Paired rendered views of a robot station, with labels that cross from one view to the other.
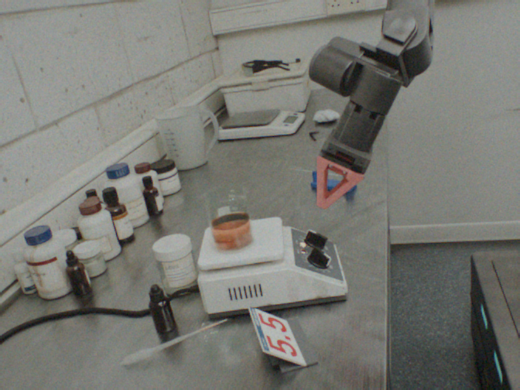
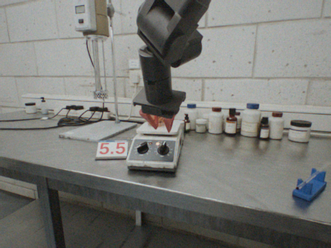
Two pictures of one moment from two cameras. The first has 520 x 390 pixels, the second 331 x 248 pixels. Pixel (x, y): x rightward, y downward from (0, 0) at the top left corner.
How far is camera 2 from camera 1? 95 cm
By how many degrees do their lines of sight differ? 89
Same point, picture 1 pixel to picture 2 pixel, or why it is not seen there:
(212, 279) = not seen: hidden behind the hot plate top
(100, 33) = not seen: outside the picture
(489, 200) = not seen: outside the picture
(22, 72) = (257, 50)
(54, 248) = (187, 111)
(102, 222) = (211, 115)
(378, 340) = (91, 171)
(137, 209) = (245, 126)
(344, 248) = (182, 176)
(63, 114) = (275, 76)
